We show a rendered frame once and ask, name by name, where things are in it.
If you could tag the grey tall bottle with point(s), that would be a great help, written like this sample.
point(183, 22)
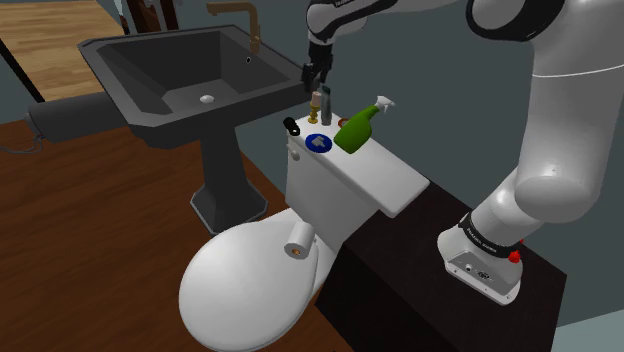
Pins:
point(325, 107)

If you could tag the dark robot stand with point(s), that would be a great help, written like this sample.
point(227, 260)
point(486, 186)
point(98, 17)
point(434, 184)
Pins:
point(419, 278)

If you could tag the dark grey long cylinder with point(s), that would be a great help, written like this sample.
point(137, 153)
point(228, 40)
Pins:
point(73, 117)

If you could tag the blue round dish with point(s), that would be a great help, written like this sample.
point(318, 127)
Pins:
point(318, 142)

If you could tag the dark grey pedestal sink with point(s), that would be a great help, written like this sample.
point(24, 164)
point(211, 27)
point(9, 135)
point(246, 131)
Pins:
point(195, 97)

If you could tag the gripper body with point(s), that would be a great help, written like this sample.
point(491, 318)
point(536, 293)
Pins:
point(315, 61)

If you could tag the brass candle holder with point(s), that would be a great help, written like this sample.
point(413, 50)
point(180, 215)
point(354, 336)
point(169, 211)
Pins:
point(314, 108)

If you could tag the green spray bottle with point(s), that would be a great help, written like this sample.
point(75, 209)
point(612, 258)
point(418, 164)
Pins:
point(356, 132)

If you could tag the bronze faucet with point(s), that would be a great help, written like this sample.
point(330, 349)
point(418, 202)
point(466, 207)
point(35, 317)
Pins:
point(244, 17)

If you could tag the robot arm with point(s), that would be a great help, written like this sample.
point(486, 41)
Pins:
point(560, 122)

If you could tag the white toilet paper roll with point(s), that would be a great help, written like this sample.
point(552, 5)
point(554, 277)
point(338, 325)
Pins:
point(299, 240)

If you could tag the small black cylinder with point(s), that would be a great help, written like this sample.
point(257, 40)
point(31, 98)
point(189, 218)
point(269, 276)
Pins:
point(292, 126)

